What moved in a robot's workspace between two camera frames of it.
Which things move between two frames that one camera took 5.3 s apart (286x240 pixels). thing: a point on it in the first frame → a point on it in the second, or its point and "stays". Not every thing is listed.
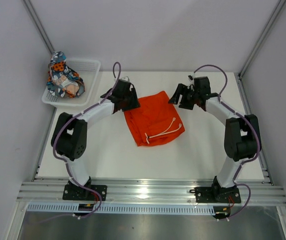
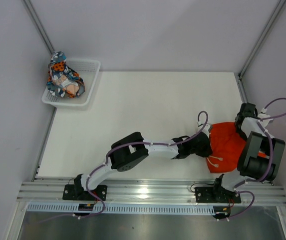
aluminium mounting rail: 157,191 stays
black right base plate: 210,194 stays
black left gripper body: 127,98 → 202,151
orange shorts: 155,121 → 227,147
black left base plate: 75,193 stays
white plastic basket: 88,70 stays
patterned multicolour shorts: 62,81 stays
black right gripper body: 195,94 → 241,134
